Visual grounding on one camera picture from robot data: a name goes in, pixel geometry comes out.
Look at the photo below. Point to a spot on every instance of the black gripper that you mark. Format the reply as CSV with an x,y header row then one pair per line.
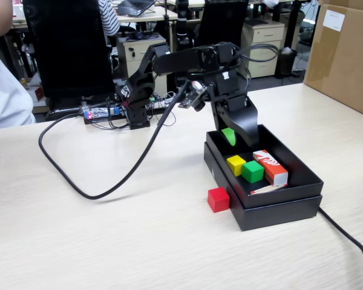
x,y
230,86

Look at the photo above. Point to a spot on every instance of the yellow wooden cube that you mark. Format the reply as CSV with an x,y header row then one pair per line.
x,y
234,164

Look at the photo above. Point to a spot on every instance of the green wooden cube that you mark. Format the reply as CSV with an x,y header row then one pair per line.
x,y
252,172

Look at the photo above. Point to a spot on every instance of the red wooden cube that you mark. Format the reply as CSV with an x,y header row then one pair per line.
x,y
218,200

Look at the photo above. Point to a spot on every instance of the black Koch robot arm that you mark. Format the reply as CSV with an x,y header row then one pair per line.
x,y
175,60

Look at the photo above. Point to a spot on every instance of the black cardboard box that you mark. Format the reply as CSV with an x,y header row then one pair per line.
x,y
275,196

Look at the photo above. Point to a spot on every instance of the black box lid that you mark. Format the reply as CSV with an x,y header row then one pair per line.
x,y
275,217

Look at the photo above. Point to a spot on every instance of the large brown cardboard box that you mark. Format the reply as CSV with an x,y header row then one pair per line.
x,y
345,60

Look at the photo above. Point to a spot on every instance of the orange white matchbox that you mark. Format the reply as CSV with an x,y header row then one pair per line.
x,y
272,169

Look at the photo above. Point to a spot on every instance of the wooden matchstick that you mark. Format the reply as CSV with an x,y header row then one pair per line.
x,y
267,189

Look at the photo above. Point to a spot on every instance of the white power strip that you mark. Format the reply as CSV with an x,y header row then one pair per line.
x,y
164,104

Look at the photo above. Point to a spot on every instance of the black trash bin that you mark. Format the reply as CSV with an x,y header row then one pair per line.
x,y
285,66

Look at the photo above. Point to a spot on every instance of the beige drawer cabinet with lock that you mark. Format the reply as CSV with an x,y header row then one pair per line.
x,y
263,33

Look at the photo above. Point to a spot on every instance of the black swivel office chair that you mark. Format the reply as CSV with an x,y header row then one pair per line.
x,y
221,21

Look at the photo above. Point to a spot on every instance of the black pole with white rings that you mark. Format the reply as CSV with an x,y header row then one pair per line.
x,y
182,24

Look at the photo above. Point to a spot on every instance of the controller board with red LED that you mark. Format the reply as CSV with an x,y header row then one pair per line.
x,y
101,112

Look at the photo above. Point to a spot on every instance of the white label sticker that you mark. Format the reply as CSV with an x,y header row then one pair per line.
x,y
334,20

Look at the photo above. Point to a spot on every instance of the light wooden office desk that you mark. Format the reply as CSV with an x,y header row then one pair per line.
x,y
139,18

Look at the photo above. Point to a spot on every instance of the dark open laptop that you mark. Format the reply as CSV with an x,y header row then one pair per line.
x,y
134,6

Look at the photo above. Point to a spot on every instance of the person in striped shirt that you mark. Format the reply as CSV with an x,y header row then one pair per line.
x,y
109,21

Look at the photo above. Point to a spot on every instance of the large black mesh office chair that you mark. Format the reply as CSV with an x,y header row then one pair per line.
x,y
69,45

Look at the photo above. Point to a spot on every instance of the red and white carton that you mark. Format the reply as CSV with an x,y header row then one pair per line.
x,y
37,94

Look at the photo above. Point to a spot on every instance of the person in white shirt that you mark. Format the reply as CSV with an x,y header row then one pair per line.
x,y
3,90

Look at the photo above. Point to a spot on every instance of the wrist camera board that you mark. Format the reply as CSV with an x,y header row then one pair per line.
x,y
190,98

